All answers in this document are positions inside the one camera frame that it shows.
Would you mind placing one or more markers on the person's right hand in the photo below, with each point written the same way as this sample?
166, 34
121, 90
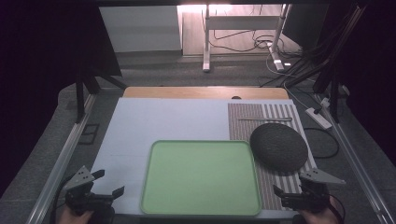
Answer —
320, 217

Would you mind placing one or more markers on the dark grey round sponge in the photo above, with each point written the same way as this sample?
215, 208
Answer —
278, 146

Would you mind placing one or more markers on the black floor frame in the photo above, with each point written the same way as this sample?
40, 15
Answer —
88, 133

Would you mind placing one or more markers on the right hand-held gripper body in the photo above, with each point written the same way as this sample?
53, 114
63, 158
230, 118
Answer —
313, 194

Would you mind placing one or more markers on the aluminium rail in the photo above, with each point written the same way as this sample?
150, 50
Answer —
358, 161
59, 165

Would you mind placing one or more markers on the white power strip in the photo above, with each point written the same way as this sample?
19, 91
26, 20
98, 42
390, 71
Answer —
318, 118

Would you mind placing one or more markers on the dark monitor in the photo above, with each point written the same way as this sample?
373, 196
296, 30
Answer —
306, 25

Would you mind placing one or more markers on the pale blue table board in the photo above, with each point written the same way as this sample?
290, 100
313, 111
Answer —
162, 121

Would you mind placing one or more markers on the green rectangular tray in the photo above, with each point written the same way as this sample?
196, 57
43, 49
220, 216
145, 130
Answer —
200, 177

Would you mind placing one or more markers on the black metal stand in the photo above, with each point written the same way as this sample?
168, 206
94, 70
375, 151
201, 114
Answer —
80, 93
334, 93

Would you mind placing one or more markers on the white wall panel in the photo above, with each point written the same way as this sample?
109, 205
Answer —
140, 28

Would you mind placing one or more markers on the striped placemat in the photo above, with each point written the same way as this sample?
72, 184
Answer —
241, 124

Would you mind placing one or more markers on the person's left hand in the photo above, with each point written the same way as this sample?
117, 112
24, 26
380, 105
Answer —
73, 217

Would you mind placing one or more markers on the thin metal utensil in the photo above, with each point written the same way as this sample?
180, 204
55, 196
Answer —
264, 119

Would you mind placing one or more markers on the white desk frame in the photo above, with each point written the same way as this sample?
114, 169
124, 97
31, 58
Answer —
239, 22

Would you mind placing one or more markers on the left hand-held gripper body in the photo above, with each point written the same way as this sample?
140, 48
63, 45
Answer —
79, 180

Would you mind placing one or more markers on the wooden table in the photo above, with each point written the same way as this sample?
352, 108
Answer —
186, 92

